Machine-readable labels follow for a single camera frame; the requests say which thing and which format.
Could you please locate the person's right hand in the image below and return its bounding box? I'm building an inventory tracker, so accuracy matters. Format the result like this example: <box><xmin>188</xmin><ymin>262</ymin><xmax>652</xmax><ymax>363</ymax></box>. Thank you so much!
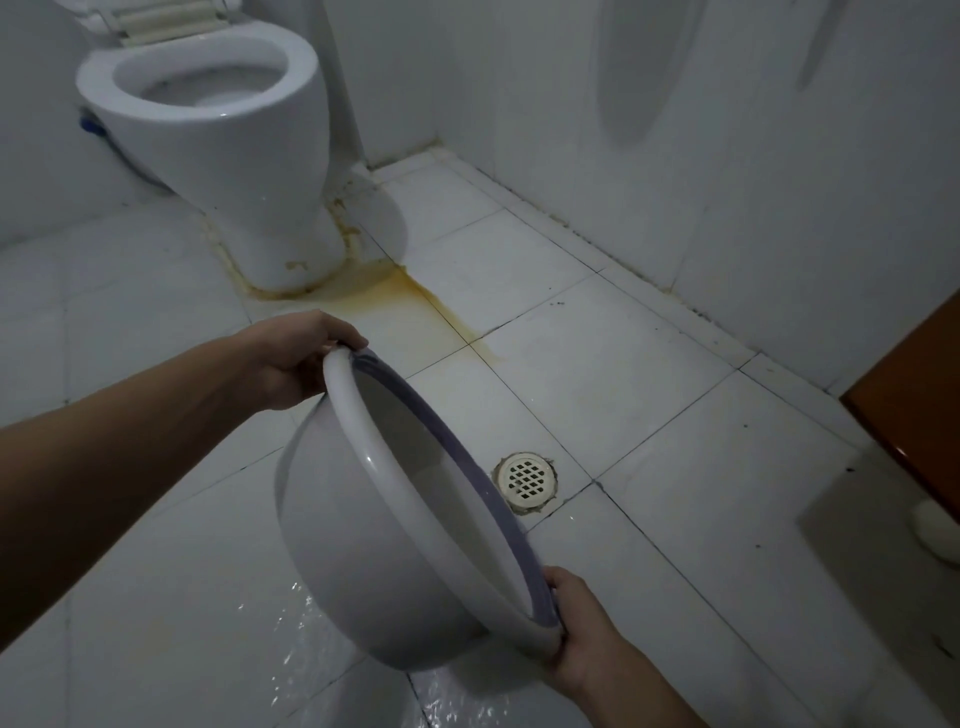
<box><xmin>540</xmin><ymin>565</ymin><xmax>640</xmax><ymax>696</ymax></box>

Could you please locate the person's left hand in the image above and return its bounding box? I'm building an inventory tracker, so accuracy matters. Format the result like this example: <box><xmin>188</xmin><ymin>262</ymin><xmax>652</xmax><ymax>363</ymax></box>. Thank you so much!
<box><xmin>241</xmin><ymin>309</ymin><xmax>369</xmax><ymax>412</ymax></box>

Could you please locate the white plastic basin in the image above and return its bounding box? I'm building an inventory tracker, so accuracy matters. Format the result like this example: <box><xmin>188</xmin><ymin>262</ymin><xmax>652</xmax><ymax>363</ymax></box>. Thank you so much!
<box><xmin>273</xmin><ymin>345</ymin><xmax>566</xmax><ymax>672</ymax></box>

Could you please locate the person's right forearm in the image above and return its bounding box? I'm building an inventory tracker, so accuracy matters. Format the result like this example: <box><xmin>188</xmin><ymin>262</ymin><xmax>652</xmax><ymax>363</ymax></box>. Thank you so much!
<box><xmin>571</xmin><ymin>649</ymin><xmax>710</xmax><ymax>728</ymax></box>

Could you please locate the person's left forearm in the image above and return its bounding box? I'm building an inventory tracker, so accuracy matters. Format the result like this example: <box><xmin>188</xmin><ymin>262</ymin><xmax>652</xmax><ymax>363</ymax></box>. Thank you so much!
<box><xmin>0</xmin><ymin>333</ymin><xmax>265</xmax><ymax>651</ymax></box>

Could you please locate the round white floor drain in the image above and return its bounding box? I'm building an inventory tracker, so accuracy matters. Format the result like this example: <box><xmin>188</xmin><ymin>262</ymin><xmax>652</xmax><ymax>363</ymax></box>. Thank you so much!
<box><xmin>492</xmin><ymin>452</ymin><xmax>560</xmax><ymax>513</ymax></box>

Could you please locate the white toilet bowl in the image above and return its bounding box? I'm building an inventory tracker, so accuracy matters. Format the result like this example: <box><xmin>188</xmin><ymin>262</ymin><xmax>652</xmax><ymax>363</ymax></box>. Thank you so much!
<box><xmin>75</xmin><ymin>30</ymin><xmax>348</xmax><ymax>292</ymax></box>

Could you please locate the white toilet seat lid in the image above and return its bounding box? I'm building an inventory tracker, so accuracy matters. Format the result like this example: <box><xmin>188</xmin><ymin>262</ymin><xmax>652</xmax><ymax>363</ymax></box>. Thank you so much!
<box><xmin>52</xmin><ymin>0</ymin><xmax>230</xmax><ymax>40</ymax></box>

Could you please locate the white round object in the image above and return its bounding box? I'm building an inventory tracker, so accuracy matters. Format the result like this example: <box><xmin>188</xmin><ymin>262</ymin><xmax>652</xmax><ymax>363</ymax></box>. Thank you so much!
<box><xmin>912</xmin><ymin>498</ymin><xmax>960</xmax><ymax>565</ymax></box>

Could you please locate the brown wooden door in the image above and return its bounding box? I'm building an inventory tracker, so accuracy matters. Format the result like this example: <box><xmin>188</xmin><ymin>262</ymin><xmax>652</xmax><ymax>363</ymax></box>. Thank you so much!
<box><xmin>840</xmin><ymin>288</ymin><xmax>960</xmax><ymax>526</ymax></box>

